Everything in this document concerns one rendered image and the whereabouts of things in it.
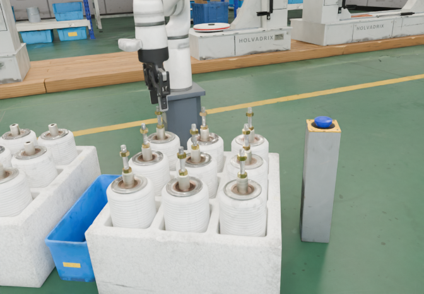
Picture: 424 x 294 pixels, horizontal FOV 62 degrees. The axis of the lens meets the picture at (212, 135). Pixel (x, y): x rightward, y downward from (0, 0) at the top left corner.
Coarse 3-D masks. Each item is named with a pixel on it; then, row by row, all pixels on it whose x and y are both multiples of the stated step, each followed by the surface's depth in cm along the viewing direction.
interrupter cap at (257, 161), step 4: (232, 156) 82; (236, 156) 82; (252, 156) 81; (256, 156) 81; (260, 156) 81; (232, 160) 80; (236, 160) 80; (252, 160) 80; (256, 160) 80; (260, 160) 80; (232, 164) 78; (236, 164) 78; (248, 164) 79; (252, 164) 78; (256, 164) 78; (260, 164) 78; (248, 168) 76; (252, 168) 76
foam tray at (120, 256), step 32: (224, 160) 100; (96, 224) 73; (160, 224) 72; (96, 256) 72; (128, 256) 71; (160, 256) 69; (192, 256) 68; (224, 256) 67; (256, 256) 66; (128, 288) 75; (160, 288) 73; (192, 288) 72; (224, 288) 70; (256, 288) 69
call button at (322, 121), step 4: (320, 116) 82; (324, 116) 82; (316, 120) 80; (320, 120) 80; (324, 120) 80; (328, 120) 80; (332, 120) 80; (316, 124) 81; (320, 124) 80; (324, 124) 79; (328, 124) 79
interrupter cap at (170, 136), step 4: (168, 132) 97; (172, 132) 97; (148, 136) 95; (152, 136) 95; (156, 136) 96; (168, 136) 95; (172, 136) 94; (148, 140) 93; (152, 140) 93; (156, 140) 93; (160, 140) 93; (164, 140) 92; (168, 140) 92; (172, 140) 93
